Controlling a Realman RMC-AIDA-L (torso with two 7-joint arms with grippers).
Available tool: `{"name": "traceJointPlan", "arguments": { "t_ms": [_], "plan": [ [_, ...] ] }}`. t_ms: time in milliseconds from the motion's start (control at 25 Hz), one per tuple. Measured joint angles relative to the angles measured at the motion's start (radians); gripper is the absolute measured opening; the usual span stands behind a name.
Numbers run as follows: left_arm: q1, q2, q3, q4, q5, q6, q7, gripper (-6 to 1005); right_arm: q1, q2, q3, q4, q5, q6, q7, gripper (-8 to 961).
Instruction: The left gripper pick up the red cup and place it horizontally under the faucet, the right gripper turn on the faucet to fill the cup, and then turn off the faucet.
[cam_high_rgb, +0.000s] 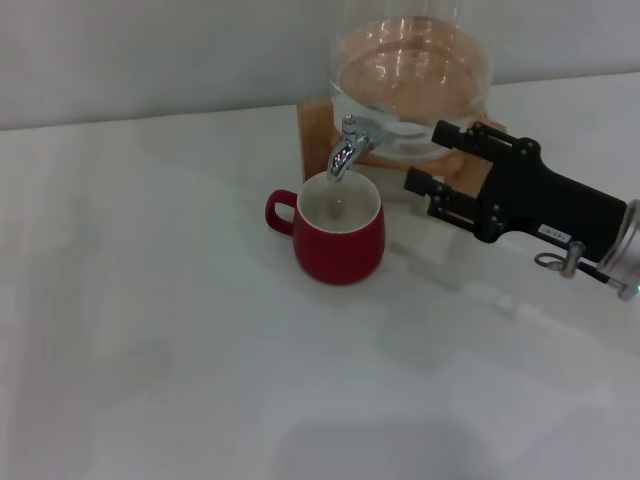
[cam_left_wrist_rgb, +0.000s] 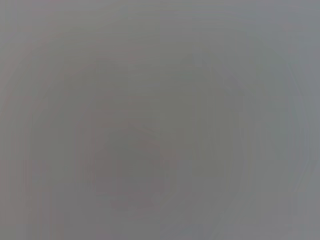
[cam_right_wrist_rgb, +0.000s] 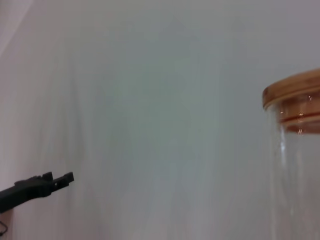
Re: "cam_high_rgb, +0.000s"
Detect glass dispenser jar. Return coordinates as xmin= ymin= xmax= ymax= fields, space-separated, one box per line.
xmin=327 ymin=0 xmax=501 ymax=164

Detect wooden dispenser stand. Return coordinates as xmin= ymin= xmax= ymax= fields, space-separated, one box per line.
xmin=296 ymin=97 xmax=506 ymax=201

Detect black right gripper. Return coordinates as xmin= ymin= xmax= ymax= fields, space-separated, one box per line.
xmin=402 ymin=118 xmax=630 ymax=265

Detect metal wrist connector plug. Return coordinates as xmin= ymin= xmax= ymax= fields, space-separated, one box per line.
xmin=533 ymin=240 xmax=621 ymax=289

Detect chrome faucet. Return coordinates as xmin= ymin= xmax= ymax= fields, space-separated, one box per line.
xmin=325 ymin=114 xmax=372 ymax=184

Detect red ceramic cup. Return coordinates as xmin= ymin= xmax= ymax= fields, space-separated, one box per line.
xmin=263 ymin=172 xmax=387 ymax=286

